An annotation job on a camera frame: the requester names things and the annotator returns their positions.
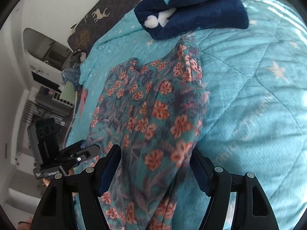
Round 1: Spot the navy star fleece garment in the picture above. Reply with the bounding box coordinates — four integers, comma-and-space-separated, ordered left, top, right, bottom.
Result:
134, 0, 249, 40

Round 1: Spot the blue denim clothes pile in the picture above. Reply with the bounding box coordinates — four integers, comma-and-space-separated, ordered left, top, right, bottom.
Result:
61, 49, 87, 91

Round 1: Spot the white shelf unit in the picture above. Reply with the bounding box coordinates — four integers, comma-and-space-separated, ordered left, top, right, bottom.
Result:
14, 28, 74, 127

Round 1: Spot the turquoise star quilt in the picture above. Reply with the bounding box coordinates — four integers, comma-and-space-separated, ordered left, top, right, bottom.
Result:
68, 0, 306, 229

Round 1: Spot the person's hand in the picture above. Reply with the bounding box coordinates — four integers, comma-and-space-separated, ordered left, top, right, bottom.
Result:
33, 162, 75, 190

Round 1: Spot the folded pink cloth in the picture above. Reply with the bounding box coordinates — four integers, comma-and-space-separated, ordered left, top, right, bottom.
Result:
78, 88, 88, 120

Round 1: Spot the dark deer-pattern bed sheet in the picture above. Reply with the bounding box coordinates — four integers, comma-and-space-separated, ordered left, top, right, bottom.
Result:
68, 0, 141, 53

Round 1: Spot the floral teal garment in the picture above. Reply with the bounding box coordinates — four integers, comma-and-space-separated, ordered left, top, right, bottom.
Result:
87, 37, 209, 229

